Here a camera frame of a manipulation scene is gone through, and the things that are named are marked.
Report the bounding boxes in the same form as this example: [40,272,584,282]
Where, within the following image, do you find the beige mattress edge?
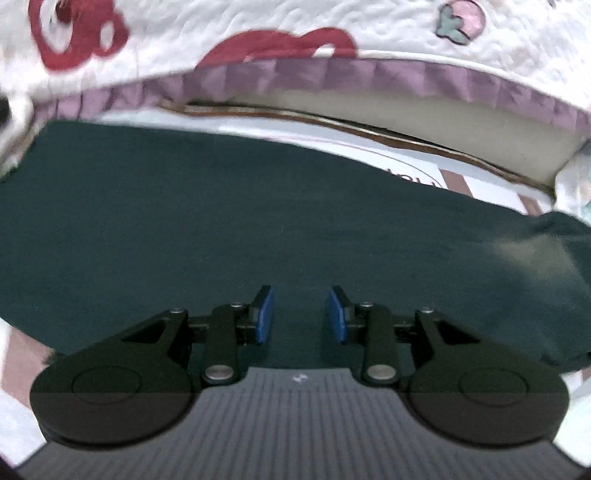
[161,89,583,190]

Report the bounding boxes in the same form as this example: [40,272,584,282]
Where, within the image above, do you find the dark blue denim jeans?
[1,122,590,372]

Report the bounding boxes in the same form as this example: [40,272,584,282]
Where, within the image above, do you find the floral quilt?
[553,142,591,224]

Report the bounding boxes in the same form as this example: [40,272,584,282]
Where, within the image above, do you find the white bear print quilt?
[1,1,590,135]

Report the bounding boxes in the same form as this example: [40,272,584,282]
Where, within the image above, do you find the checkered bed sheet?
[6,114,590,479]

